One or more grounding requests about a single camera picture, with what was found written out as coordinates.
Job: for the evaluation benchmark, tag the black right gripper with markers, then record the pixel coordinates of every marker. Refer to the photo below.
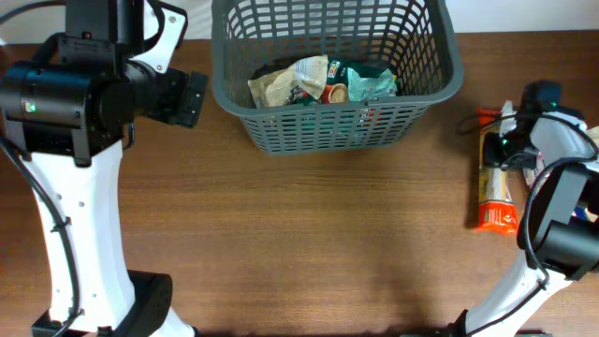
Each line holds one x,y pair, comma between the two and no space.
494,150

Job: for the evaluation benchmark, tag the multicolour tissue pack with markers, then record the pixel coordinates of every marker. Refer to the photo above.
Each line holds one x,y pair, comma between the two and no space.
533,175

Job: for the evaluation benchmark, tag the teal snack packet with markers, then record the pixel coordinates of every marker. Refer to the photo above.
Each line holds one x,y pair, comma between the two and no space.
363,89

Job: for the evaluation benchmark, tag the beige paper bag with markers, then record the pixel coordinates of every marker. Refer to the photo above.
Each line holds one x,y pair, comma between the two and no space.
279,88

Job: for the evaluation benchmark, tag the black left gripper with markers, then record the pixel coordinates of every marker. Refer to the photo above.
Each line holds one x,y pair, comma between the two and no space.
191,99

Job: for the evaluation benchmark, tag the orange biscuit package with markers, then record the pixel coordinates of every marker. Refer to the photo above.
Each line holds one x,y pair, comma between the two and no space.
496,211

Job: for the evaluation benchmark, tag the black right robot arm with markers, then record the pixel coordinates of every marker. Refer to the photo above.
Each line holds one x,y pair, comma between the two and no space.
557,240

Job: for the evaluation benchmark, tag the green coffee mix bag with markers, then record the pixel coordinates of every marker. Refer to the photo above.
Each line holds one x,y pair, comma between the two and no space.
338,88

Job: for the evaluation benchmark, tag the grey plastic basket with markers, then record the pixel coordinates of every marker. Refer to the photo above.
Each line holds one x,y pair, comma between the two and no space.
413,39

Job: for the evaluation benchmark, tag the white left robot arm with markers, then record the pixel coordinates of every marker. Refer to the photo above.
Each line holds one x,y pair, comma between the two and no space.
69,115

